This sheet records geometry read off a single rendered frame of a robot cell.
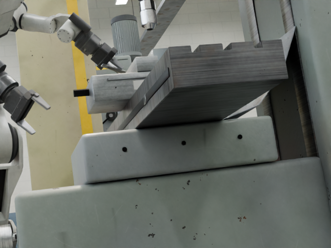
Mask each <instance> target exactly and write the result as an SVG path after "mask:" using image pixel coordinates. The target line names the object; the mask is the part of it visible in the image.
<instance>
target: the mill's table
mask: <svg viewBox="0 0 331 248"><path fill-rule="evenodd" d="M287 79H288V73H287V67H286V61H285V56H284V50H283V44H282V40H281V39H275V40H261V41H260V42H259V43H258V44H257V45H256V46H254V44H253V41H246V42H232V43H230V44H229V45H228V46H227V47H226V48H225V49H223V44H222V43H217V44H203V45H199V46H198V47H197V48H196V49H195V50H194V51H193V52H192V50H191V46H190V45H189V46H174V47H168V48H167V50H166V51H165V52H164V54H163V55H162V57H161V58H160V59H159V61H158V62H157V63H156V65H155V66H154V67H153V69H152V70H151V71H150V73H149V74H148V75H147V77H146V78H145V80H144V81H143V82H142V84H141V85H140V86H139V88H138V89H137V90H136V92H135V93H134V94H133V96H132V97H131V99H130V100H129V101H128V103H127V104H126V105H125V107H124V108H123V110H122V111H121V112H120V114H119V115H118V116H117V118H116V119H115V120H114V122H113V123H112V124H111V126H110V127H109V128H108V130H107V131H106V132H109V131H119V130H128V129H138V128H148V127H158V126H167V125H177V124H191V123H201V122H210V121H220V120H223V119H224V118H226V117H228V116H229V115H231V114H232V113H234V112H236V111H237V110H239V109H240V108H242V107H244V106H245V105H247V104H248V103H250V102H251V101H253V100H255V99H256V98H258V97H259V96H261V95H263V94H264V93H266V92H268V91H269V90H271V89H272V88H274V87H276V86H277V85H279V84H280V83H282V82H284V81H285V80H287Z"/></svg>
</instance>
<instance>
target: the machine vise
mask: <svg viewBox="0 0 331 248"><path fill-rule="evenodd" d="M149 73H150V71H145V72H133V73H119V74H106V75H94V76H91V78H90V80H89V82H88V85H87V87H86V88H87V89H89V96H86V103H87V111H88V114H99V113H110V112H121V111H122V110H123V108H124V107H125V105H126V104H127V103H128V101H129V100H130V99H131V97H132V96H133V94H134V93H135V92H136V90H137V89H138V88H139V86H140V85H141V84H142V82H143V81H144V80H145V78H146V77H147V75H148V74H149Z"/></svg>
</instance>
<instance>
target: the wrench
mask: <svg viewBox="0 0 331 248"><path fill-rule="evenodd" d="M101 67H104V68H107V69H110V70H113V71H116V72H119V73H126V72H127V71H126V70H123V69H122V70H120V69H119V68H117V67H114V66H111V65H108V64H105V63H103V64H102V65H101Z"/></svg>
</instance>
